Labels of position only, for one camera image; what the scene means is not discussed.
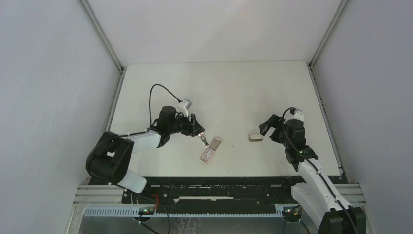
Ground aluminium frame rail right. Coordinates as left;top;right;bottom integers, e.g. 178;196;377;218
307;0;351;181

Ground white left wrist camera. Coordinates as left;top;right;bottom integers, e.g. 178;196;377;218
176;99;192;118

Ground front aluminium rail assembly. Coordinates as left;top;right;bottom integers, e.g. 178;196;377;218
64;184;376;234

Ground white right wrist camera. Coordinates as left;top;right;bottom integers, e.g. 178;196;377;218
286;108;304;122

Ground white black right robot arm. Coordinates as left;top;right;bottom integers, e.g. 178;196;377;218
259;108;367;234

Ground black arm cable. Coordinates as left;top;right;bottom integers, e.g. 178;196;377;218
282;107;359;234
85;83;183;181

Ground red white staples box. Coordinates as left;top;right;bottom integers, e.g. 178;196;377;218
200;137;223;164

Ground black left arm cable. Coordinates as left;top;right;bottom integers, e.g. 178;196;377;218
85;83;183;181

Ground aluminium frame rail left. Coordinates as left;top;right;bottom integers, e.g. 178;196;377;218
77;0;127;137

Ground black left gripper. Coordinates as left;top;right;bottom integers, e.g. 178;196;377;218
168;111;204;137

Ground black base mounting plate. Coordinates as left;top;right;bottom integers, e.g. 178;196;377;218
121;176;301;215

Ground aluminium frame rail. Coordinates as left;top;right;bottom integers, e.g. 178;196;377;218
307;0;351;181
77;0;127;137

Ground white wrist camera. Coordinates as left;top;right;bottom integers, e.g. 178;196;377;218
176;99;192;118
286;108;304;122

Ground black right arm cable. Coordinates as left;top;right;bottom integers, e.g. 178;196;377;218
282;107;359;234

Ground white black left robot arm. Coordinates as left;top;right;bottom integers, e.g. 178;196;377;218
85;106;205;203

